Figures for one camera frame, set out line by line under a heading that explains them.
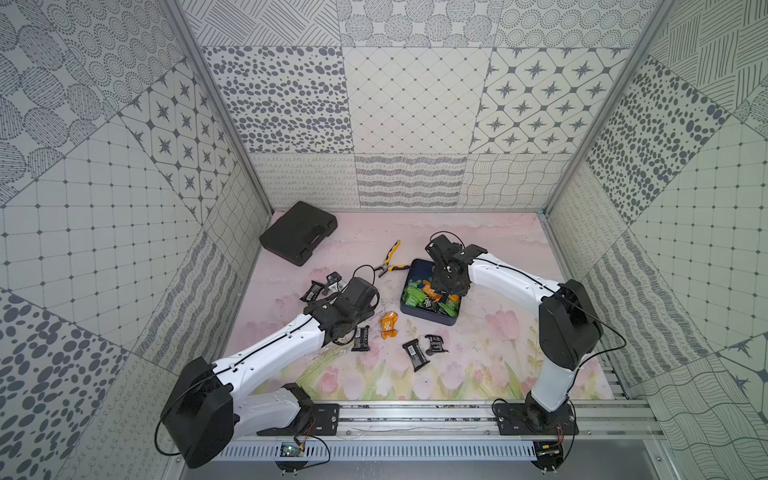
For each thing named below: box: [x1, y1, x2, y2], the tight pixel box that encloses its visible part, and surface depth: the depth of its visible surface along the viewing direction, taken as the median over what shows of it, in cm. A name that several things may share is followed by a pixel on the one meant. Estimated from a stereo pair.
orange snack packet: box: [380, 311, 399, 340], surface depth 91 cm
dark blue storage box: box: [400, 259, 462, 326], surface depth 92 cm
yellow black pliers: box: [375, 239, 412, 278], surface depth 106 cm
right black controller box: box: [531, 441, 565, 472], surface depth 73 cm
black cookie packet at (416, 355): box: [402, 338, 431, 373], surface depth 85 cm
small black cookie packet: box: [424, 334, 449, 356], surface depth 87 cm
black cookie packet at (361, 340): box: [351, 325, 370, 351], surface depth 88 cm
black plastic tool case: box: [259, 201, 339, 267], surface depth 111 cm
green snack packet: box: [403, 279, 427, 308], surface depth 95 cm
